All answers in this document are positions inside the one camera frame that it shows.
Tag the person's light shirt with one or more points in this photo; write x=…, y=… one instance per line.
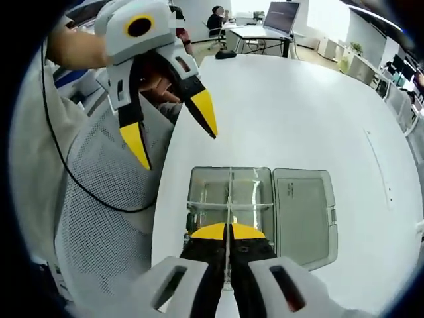
x=33, y=159

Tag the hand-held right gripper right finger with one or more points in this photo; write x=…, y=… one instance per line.
x=265, y=285

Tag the person's left hand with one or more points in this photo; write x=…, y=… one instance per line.
x=159, y=87

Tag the grey transparent guide fixture box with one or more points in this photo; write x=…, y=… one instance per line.
x=298, y=215

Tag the potted green plant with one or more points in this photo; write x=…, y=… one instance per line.
x=357, y=48

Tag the grey mesh office chair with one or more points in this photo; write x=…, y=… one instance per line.
x=109, y=215

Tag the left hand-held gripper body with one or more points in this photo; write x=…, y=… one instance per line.
x=132, y=30

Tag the black computer monitor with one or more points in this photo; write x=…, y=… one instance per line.
x=281, y=16

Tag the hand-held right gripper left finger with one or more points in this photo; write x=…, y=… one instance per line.
x=185, y=285

